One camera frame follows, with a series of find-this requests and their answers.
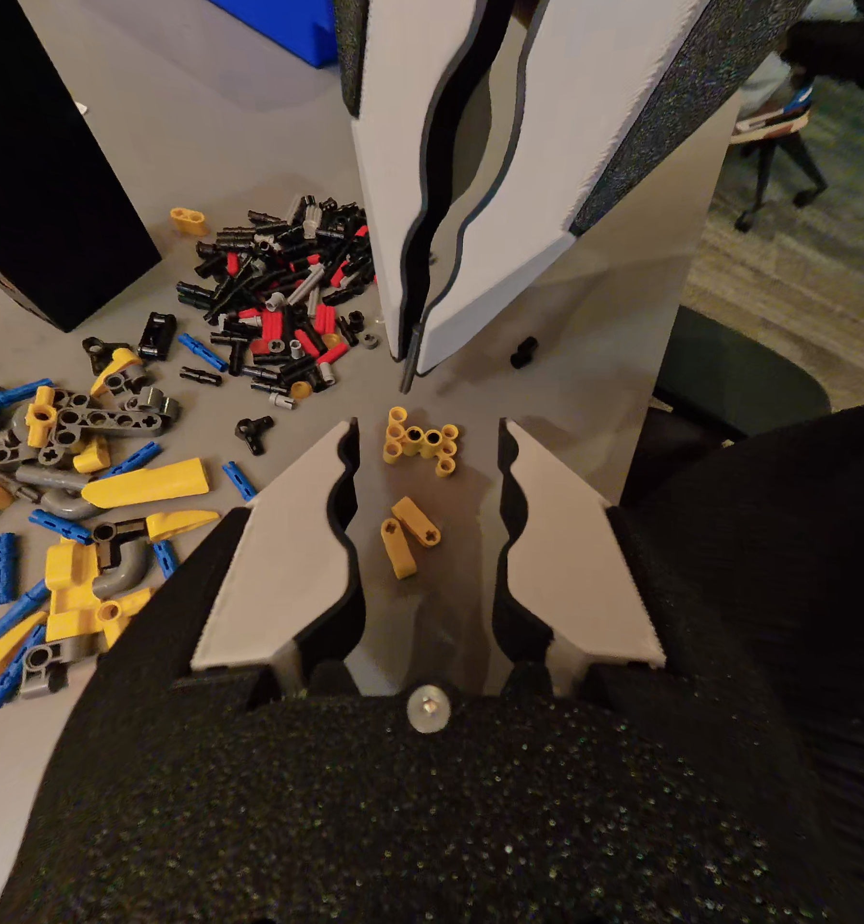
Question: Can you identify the small yellow curved panel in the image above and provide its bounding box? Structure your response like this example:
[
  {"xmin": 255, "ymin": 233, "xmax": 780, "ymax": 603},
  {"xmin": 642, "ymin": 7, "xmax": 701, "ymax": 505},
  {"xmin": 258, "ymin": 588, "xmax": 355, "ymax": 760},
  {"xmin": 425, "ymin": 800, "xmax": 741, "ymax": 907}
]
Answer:
[{"xmin": 145, "ymin": 510, "xmax": 221, "ymax": 544}]

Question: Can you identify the black box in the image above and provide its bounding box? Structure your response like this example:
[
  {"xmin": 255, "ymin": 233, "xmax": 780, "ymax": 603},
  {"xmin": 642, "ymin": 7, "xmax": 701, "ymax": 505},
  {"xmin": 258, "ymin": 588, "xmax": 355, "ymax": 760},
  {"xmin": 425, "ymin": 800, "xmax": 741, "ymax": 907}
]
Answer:
[{"xmin": 0, "ymin": 0, "xmax": 164, "ymax": 333}]

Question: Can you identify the dark cloth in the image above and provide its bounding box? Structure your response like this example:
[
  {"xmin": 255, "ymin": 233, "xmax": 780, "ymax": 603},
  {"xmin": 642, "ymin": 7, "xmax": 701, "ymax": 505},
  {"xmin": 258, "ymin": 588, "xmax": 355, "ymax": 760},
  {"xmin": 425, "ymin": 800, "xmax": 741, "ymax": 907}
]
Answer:
[{"xmin": 782, "ymin": 0, "xmax": 864, "ymax": 109}]

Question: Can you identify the pile of yellow grey parts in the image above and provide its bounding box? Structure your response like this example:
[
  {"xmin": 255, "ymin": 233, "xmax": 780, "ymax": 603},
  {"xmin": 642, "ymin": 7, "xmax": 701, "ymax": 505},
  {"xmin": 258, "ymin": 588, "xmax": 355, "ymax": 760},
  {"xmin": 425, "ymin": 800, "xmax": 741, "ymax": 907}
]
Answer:
[{"xmin": 0, "ymin": 346, "xmax": 220, "ymax": 710}]

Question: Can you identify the yellow short liftarm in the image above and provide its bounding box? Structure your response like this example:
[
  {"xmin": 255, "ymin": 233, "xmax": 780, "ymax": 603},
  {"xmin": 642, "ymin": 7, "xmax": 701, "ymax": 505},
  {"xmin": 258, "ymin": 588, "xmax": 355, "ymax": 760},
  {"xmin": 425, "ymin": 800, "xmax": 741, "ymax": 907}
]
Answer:
[
  {"xmin": 380, "ymin": 517, "xmax": 419, "ymax": 580},
  {"xmin": 391, "ymin": 496, "xmax": 442, "ymax": 548}
]

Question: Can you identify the dark grey plastic axle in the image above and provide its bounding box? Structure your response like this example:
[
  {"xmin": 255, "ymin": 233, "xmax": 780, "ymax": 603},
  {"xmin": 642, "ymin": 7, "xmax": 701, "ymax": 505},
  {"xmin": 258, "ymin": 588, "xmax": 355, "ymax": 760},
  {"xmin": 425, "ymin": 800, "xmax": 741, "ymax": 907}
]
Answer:
[{"xmin": 400, "ymin": 323, "xmax": 423, "ymax": 395}]

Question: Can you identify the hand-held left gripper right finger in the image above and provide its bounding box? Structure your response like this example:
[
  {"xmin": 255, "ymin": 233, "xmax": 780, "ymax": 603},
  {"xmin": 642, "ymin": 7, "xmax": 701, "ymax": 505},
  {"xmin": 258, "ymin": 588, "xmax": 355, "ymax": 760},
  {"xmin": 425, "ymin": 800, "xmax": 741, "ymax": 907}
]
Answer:
[{"xmin": 491, "ymin": 417, "xmax": 667, "ymax": 695}]

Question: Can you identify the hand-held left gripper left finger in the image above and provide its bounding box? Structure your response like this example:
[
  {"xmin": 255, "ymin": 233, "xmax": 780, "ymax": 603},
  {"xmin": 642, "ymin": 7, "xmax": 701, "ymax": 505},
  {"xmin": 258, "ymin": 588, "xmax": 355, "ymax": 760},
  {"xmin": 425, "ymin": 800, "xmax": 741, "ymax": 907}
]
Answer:
[{"xmin": 189, "ymin": 417, "xmax": 368, "ymax": 697}]

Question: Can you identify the black two-hole brick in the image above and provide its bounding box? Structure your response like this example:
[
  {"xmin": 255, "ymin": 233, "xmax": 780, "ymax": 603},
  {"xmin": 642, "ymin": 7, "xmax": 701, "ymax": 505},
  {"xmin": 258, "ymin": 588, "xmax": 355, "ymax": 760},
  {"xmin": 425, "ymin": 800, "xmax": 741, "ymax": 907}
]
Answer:
[{"xmin": 138, "ymin": 312, "xmax": 178, "ymax": 360}]

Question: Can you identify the yellow multi-hole connector block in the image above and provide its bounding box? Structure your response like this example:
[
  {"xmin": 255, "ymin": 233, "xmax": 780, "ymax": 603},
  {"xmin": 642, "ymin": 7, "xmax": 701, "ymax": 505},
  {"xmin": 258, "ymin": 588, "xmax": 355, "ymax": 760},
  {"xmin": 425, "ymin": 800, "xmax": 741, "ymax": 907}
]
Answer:
[{"xmin": 382, "ymin": 406, "xmax": 460, "ymax": 479}]

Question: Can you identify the large yellow curved panel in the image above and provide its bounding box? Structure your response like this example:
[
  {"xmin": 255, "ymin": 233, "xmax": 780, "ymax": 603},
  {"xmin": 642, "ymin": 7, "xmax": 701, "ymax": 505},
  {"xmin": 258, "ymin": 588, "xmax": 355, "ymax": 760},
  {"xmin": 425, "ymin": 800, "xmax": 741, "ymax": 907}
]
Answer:
[{"xmin": 80, "ymin": 458, "xmax": 211, "ymax": 510}]

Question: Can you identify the office chair wheeled base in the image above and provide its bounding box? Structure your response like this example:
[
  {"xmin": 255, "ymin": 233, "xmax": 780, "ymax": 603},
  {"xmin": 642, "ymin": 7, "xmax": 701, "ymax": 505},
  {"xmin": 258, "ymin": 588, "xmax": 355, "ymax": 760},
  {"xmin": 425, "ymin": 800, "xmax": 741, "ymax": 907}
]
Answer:
[{"xmin": 734, "ymin": 130, "xmax": 830, "ymax": 233}]

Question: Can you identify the blue box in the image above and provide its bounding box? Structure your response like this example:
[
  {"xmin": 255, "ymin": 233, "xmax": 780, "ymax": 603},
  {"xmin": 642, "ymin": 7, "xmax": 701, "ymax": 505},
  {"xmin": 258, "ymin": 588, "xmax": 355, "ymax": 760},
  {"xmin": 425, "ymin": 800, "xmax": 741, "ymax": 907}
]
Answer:
[{"xmin": 208, "ymin": 0, "xmax": 339, "ymax": 69}]

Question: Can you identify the pile of black red pins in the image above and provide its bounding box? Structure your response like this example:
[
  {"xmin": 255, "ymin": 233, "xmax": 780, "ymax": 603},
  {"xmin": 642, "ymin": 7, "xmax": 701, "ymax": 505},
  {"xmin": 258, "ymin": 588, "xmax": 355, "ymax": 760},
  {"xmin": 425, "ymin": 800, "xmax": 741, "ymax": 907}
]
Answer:
[{"xmin": 176, "ymin": 193, "xmax": 382, "ymax": 411}]

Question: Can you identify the person's black knitted sweater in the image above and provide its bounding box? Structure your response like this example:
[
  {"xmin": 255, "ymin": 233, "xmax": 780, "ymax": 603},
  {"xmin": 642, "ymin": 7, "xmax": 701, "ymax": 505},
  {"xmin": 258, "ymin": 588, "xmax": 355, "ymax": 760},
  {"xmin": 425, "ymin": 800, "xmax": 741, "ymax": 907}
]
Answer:
[{"xmin": 609, "ymin": 398, "xmax": 864, "ymax": 924}]

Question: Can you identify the black office chair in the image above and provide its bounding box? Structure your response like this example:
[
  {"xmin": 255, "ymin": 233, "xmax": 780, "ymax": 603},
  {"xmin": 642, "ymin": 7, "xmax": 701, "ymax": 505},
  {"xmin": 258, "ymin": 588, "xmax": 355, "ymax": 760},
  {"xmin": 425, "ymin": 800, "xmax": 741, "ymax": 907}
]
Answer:
[{"xmin": 620, "ymin": 303, "xmax": 833, "ymax": 506}]

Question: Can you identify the black angled connector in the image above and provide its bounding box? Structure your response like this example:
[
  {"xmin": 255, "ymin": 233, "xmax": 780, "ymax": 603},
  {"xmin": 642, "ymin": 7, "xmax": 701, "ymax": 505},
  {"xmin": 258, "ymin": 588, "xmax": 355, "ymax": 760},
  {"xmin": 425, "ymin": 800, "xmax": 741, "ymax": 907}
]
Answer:
[{"xmin": 234, "ymin": 416, "xmax": 276, "ymax": 456}]

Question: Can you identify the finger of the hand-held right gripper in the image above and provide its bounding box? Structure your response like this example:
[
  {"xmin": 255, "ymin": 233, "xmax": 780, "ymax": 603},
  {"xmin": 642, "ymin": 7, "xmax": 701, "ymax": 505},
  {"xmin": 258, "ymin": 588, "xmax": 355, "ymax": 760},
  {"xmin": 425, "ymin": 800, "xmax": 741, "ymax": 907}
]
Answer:
[
  {"xmin": 351, "ymin": 0, "xmax": 512, "ymax": 362},
  {"xmin": 414, "ymin": 0, "xmax": 713, "ymax": 376}
]

